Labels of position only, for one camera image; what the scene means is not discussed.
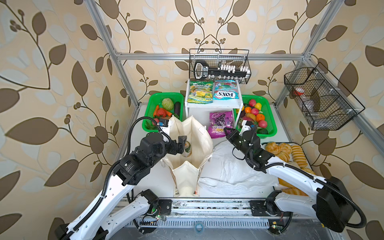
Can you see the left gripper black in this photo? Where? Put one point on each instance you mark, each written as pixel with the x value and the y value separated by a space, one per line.
pixel 174 150

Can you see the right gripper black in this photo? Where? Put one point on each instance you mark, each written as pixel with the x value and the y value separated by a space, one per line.
pixel 235 133

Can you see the green tin can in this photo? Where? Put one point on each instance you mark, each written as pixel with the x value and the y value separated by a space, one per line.
pixel 188 150

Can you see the purple candy bag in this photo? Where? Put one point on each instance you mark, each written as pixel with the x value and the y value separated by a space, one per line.
pixel 219 121

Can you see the cream floral tote bag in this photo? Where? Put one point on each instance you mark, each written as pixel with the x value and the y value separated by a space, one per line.
pixel 186 168

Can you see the Fox's candy bag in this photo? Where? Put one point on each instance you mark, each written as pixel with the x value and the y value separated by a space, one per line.
pixel 225 90

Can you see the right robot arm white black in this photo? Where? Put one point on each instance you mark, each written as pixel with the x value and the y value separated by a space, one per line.
pixel 325 199

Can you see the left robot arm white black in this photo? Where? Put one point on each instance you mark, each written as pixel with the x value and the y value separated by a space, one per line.
pixel 97 222

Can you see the white plastic grocery bag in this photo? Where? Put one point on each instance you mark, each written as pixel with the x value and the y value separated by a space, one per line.
pixel 226 176

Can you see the dark purple eggplant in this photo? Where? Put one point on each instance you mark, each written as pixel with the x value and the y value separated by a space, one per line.
pixel 177 109

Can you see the orange fruit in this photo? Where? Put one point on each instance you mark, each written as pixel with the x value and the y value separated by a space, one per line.
pixel 260 117

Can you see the red apple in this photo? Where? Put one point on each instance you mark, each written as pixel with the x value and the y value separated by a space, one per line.
pixel 262 124

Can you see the white two-tier shelf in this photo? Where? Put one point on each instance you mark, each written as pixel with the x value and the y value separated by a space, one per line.
pixel 221 105

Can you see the red tomato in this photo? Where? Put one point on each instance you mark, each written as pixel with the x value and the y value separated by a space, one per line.
pixel 162 113

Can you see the green cabbage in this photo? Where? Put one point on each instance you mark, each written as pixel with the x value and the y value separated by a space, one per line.
pixel 168 104

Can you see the left green plastic basket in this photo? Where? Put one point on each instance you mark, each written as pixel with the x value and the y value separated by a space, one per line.
pixel 156 99

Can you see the green plastic basket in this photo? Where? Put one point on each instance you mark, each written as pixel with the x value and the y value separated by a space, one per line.
pixel 156 99
pixel 257 110

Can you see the orange carrot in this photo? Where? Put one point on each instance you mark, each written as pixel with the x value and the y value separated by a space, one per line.
pixel 156 110

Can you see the yellow lemon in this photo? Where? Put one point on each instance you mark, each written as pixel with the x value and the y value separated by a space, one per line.
pixel 258 106

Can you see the right green plastic basket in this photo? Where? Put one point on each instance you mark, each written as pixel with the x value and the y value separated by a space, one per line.
pixel 257 110

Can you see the croissant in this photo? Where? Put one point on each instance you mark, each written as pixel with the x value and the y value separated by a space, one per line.
pixel 273 148

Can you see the yellow green snack bag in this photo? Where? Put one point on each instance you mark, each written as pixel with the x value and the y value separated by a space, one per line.
pixel 201 92

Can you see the black bread tray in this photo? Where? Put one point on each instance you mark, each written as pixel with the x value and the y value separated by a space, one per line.
pixel 295 176

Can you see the sliced bread loaf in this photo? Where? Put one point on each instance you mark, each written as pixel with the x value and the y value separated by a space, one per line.
pixel 299 156

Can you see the plastic bottle red cap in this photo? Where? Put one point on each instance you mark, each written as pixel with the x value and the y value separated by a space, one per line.
pixel 304 102

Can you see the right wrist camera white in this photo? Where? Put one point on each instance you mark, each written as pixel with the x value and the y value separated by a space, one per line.
pixel 246 126

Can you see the back black wire basket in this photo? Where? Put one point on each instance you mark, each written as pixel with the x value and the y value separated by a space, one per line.
pixel 237 57

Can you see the black wire basket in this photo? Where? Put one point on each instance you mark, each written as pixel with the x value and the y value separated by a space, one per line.
pixel 237 57
pixel 335 104

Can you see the right black wire basket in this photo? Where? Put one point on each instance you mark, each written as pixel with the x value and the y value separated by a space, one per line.
pixel 335 104

